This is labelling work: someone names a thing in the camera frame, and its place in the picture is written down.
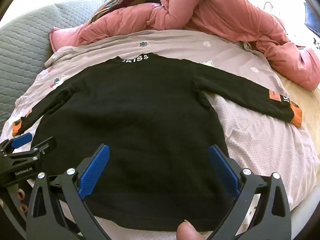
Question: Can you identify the floral grey bed sheet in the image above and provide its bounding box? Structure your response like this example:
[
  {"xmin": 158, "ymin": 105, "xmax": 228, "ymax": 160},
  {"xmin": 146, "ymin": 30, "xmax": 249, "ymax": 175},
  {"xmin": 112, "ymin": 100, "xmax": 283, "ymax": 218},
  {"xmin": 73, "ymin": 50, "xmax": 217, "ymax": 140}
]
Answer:
[{"xmin": 0, "ymin": 29, "xmax": 314, "ymax": 240}]

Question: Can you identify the cream mattress cover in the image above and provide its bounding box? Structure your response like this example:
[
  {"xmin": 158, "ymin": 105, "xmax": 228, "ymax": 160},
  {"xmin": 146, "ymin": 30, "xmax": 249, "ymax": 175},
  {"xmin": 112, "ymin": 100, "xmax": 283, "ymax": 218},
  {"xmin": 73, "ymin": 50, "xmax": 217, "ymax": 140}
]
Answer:
[{"xmin": 277, "ymin": 75, "xmax": 320, "ymax": 140}]

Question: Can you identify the pink duvet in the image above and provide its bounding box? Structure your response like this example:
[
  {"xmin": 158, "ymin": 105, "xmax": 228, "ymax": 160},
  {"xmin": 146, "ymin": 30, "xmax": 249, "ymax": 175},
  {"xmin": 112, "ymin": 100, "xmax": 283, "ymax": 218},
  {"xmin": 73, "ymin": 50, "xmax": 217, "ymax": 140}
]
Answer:
[{"xmin": 49, "ymin": 0, "xmax": 320, "ymax": 90}]

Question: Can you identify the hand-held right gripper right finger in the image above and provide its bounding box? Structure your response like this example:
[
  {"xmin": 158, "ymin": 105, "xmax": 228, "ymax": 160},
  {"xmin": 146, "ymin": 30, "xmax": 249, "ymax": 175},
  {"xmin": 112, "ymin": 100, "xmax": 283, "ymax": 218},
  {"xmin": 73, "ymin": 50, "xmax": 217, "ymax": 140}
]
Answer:
[{"xmin": 209, "ymin": 144, "xmax": 292, "ymax": 240}]

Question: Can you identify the grey quilted headboard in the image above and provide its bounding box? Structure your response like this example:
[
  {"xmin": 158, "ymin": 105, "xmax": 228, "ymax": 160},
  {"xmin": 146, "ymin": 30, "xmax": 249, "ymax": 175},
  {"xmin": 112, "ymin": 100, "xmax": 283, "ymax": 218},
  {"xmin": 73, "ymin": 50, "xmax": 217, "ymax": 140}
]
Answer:
[{"xmin": 0, "ymin": 0, "xmax": 110, "ymax": 135}]

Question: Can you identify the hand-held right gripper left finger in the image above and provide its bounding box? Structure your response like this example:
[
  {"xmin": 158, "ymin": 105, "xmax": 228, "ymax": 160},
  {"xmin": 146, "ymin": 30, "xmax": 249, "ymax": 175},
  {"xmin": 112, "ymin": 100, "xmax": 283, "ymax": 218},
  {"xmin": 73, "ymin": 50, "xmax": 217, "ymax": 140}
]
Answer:
[{"xmin": 26, "ymin": 144, "xmax": 110, "ymax": 240}]

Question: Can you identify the dark blue object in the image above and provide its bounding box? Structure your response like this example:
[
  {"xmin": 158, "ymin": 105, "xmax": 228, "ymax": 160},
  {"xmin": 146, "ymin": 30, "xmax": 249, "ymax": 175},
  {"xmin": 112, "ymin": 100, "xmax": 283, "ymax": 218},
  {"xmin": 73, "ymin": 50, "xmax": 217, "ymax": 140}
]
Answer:
[{"xmin": 304, "ymin": 2, "xmax": 320, "ymax": 38}]

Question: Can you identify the person's right hand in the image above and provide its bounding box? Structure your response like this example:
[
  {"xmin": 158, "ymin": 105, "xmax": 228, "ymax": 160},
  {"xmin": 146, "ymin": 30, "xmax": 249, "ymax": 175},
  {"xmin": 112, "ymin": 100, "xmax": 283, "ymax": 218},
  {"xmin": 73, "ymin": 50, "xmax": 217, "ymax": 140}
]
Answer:
[{"xmin": 176, "ymin": 219, "xmax": 204, "ymax": 240}]

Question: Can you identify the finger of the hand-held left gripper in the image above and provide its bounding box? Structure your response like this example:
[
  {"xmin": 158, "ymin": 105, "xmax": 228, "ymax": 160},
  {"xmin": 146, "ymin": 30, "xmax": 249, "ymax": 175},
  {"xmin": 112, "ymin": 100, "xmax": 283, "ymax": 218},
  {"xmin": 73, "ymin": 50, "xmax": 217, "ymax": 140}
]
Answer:
[
  {"xmin": 0, "ymin": 132, "xmax": 33, "ymax": 153},
  {"xmin": 15, "ymin": 137, "xmax": 57, "ymax": 161}
]

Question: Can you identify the black sweater with orange cuffs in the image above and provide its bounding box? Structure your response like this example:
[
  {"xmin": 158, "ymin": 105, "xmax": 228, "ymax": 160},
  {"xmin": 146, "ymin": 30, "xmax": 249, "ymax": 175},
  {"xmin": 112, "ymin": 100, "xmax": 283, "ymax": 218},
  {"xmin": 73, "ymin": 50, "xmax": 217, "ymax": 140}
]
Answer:
[{"xmin": 12, "ymin": 52, "xmax": 303, "ymax": 233}]

